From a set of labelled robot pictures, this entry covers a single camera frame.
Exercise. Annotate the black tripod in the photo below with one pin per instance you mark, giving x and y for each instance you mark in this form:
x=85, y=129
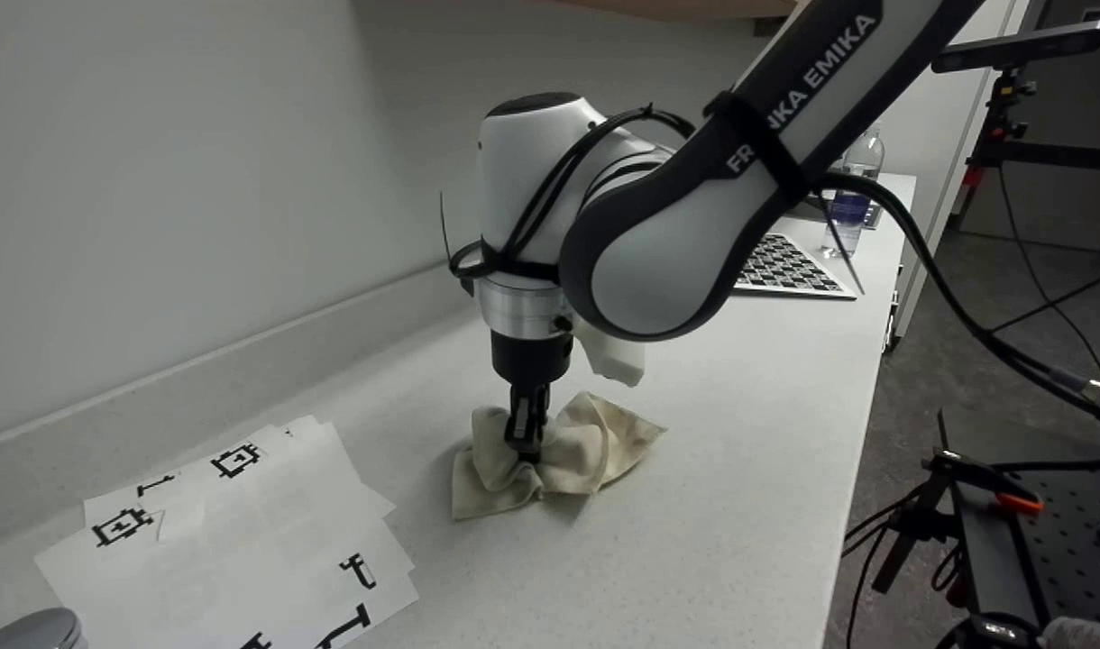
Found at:
x=969, y=528

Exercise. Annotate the checkerboard calibration sheet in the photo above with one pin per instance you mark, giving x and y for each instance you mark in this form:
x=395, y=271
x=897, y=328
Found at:
x=796, y=267

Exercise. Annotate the black stereo camera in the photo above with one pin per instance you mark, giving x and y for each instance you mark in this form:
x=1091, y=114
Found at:
x=1019, y=46

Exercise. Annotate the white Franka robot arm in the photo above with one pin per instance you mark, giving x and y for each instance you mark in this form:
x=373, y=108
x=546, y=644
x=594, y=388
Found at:
x=642, y=255

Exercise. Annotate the beige cloth towel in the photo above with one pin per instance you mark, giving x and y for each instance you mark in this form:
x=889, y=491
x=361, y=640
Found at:
x=598, y=452

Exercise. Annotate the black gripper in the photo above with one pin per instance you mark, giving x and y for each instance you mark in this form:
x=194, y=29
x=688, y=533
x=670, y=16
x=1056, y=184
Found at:
x=532, y=357

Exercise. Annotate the white printed paper sheet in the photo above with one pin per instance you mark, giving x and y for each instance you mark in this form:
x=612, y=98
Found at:
x=246, y=543

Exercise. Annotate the black optical breadboard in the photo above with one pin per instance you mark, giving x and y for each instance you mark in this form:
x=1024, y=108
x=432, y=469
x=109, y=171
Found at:
x=1085, y=543

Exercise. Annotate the clear water bottle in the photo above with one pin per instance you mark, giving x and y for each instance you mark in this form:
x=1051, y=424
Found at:
x=856, y=182

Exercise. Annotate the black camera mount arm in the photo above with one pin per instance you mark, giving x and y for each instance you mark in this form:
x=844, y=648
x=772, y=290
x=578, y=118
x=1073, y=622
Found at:
x=1056, y=154

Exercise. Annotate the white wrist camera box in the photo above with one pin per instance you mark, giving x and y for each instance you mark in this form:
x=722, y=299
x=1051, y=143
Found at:
x=616, y=357

